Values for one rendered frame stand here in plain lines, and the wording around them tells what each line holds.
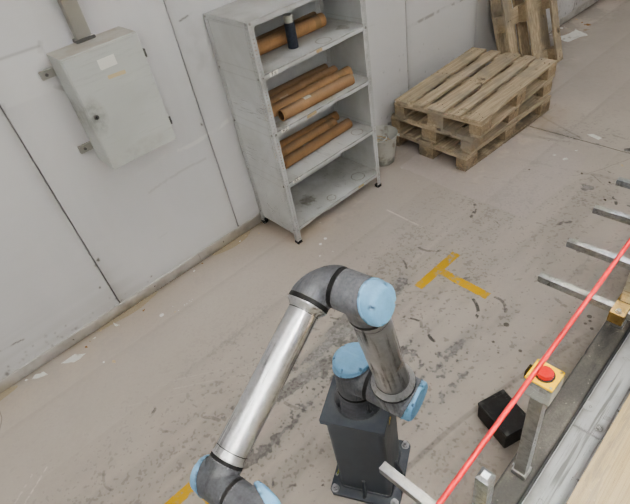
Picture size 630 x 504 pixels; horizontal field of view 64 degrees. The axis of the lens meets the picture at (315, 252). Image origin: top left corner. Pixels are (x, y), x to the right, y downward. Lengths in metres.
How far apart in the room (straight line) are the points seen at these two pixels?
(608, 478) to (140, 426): 2.24
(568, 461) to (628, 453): 0.31
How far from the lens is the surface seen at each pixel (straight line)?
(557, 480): 1.93
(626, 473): 1.67
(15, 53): 2.94
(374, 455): 2.17
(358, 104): 3.87
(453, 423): 2.69
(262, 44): 3.31
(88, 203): 3.23
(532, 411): 1.50
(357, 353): 1.84
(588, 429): 2.04
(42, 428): 3.35
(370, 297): 1.24
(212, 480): 1.34
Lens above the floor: 2.34
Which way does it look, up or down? 41 degrees down
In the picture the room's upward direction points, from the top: 12 degrees counter-clockwise
